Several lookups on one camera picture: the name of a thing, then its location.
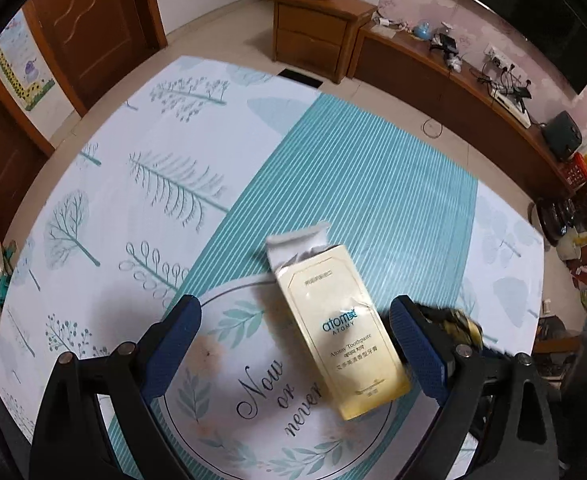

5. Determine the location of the dark green toaster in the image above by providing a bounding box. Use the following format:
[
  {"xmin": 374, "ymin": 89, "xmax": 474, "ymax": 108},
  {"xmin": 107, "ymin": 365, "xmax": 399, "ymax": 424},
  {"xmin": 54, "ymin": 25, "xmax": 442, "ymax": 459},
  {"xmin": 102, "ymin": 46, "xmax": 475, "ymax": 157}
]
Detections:
[{"xmin": 541, "ymin": 110, "xmax": 584, "ymax": 161}]

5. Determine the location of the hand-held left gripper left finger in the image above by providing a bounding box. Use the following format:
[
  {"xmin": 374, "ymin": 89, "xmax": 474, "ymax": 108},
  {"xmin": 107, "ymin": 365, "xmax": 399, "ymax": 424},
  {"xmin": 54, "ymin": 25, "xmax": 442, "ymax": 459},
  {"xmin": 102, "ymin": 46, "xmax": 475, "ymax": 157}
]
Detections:
[{"xmin": 28, "ymin": 294, "xmax": 204, "ymax": 480}]

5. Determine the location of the wooden side cabinet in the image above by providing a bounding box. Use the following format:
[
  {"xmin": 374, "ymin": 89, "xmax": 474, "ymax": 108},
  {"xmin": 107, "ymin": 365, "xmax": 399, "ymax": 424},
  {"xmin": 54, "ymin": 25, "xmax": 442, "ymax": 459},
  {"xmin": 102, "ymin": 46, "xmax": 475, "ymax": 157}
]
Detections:
[{"xmin": 270, "ymin": 0, "xmax": 377, "ymax": 83}]

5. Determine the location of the white dark carton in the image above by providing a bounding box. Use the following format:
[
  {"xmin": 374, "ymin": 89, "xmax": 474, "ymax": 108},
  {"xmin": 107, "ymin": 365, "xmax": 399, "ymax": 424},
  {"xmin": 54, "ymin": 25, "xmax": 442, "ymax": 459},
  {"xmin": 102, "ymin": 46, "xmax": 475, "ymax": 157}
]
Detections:
[{"xmin": 416, "ymin": 302, "xmax": 484, "ymax": 356}]

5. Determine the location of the white power strip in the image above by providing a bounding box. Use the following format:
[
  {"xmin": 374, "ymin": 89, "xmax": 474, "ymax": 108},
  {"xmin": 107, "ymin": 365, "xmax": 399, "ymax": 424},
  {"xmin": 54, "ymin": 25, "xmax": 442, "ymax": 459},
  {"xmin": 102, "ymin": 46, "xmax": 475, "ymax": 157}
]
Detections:
[{"xmin": 483, "ymin": 47, "xmax": 531, "ymax": 86}]

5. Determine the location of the white set-top box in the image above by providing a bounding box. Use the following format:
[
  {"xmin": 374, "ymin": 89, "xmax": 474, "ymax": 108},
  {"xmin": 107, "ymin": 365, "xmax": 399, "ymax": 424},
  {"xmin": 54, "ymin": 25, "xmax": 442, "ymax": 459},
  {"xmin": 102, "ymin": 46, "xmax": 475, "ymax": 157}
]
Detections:
[{"xmin": 491, "ymin": 87, "xmax": 531, "ymax": 128}]

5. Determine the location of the table with leaf tablecloth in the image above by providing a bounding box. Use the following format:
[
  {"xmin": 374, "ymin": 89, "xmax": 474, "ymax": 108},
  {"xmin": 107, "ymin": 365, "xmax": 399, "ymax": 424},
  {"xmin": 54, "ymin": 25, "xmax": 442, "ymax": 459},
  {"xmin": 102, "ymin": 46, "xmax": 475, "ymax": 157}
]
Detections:
[{"xmin": 0, "ymin": 55, "xmax": 547, "ymax": 480}]

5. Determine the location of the black small device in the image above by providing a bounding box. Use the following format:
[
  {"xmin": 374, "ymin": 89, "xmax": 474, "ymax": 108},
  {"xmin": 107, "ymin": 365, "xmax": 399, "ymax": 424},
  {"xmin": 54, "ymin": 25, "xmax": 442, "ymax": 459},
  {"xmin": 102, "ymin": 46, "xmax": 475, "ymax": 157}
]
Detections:
[{"xmin": 431, "ymin": 34, "xmax": 459, "ymax": 56}]

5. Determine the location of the brown wooden door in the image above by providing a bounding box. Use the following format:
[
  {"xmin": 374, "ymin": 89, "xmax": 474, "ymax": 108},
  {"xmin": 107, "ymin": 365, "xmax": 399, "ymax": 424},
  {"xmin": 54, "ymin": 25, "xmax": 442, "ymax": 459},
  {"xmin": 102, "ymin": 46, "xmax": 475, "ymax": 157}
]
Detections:
[{"xmin": 24, "ymin": 0, "xmax": 167, "ymax": 116}]

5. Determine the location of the pale yellow long box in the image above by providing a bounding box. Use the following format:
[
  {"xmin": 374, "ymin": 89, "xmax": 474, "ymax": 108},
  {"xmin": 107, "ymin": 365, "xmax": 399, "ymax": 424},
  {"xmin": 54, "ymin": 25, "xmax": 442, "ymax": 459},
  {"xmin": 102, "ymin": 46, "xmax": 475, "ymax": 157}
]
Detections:
[{"xmin": 265, "ymin": 220, "xmax": 411, "ymax": 421}]

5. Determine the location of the black television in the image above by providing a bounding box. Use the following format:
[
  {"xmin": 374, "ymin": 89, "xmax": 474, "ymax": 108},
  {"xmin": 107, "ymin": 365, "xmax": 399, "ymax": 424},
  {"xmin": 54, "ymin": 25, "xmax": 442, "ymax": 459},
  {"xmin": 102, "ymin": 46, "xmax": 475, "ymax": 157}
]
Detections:
[{"xmin": 446, "ymin": 0, "xmax": 587, "ymax": 96}]

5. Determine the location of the long wooden television cabinet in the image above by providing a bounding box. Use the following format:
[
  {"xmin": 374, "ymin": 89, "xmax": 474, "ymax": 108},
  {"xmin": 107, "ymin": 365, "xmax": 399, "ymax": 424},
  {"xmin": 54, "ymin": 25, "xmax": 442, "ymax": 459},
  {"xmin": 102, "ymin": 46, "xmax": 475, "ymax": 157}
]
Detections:
[{"xmin": 353, "ymin": 22, "xmax": 587, "ymax": 201}]

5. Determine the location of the red basket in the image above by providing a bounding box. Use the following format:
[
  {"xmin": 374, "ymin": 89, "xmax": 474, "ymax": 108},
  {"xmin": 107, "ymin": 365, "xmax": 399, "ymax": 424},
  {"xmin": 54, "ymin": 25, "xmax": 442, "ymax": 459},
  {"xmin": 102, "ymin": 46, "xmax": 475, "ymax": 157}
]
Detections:
[{"xmin": 563, "ymin": 152, "xmax": 587, "ymax": 188}]

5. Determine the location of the wall poster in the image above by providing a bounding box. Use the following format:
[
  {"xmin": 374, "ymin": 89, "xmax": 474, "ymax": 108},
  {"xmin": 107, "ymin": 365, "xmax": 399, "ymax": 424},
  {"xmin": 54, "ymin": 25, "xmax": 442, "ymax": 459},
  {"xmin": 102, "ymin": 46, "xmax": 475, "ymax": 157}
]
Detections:
[{"xmin": 0, "ymin": 10, "xmax": 57, "ymax": 111}]

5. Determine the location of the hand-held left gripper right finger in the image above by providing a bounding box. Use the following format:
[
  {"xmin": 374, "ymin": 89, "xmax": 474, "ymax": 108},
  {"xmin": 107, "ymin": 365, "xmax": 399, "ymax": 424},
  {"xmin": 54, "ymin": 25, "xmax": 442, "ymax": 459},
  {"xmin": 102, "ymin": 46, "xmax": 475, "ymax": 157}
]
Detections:
[{"xmin": 389, "ymin": 295, "xmax": 561, "ymax": 480}]

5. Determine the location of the black cooker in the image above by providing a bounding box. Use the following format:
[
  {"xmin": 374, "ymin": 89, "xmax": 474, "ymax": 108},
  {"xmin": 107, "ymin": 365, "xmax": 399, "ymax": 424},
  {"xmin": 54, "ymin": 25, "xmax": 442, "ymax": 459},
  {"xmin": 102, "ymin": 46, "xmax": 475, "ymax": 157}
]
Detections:
[{"xmin": 531, "ymin": 195, "xmax": 579, "ymax": 246}]

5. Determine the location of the white bucket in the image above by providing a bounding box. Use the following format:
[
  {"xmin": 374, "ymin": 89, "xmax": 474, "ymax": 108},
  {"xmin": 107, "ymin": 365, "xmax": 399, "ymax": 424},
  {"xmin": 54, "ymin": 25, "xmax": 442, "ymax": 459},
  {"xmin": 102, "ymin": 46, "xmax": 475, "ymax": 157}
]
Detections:
[{"xmin": 556, "ymin": 237, "xmax": 587, "ymax": 261}]

